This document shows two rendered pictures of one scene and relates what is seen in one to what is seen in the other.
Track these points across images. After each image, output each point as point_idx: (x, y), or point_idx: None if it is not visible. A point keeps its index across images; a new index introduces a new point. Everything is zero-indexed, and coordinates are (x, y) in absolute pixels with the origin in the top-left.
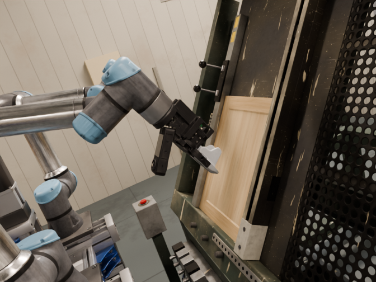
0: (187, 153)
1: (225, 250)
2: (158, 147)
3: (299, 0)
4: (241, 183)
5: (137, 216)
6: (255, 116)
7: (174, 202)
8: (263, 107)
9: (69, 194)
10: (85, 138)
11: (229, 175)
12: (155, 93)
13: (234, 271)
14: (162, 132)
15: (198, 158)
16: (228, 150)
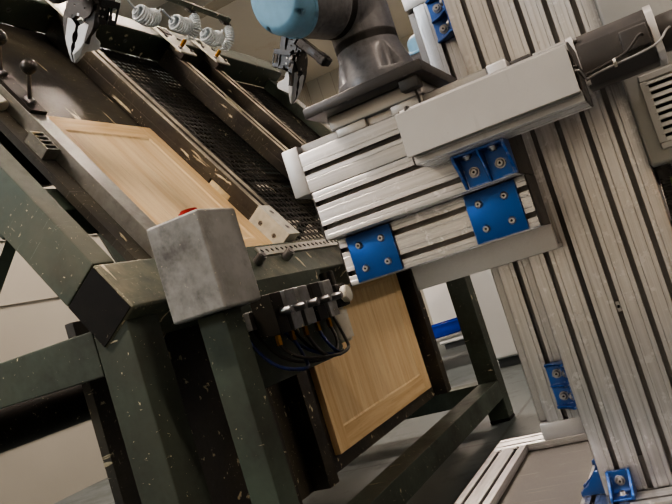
0: (303, 68)
1: (282, 248)
2: (314, 47)
3: (95, 53)
4: (198, 201)
5: (230, 232)
6: (129, 140)
7: (137, 284)
8: (131, 132)
9: None
10: None
11: (174, 200)
12: None
13: (304, 257)
14: (306, 40)
15: (306, 75)
16: (135, 177)
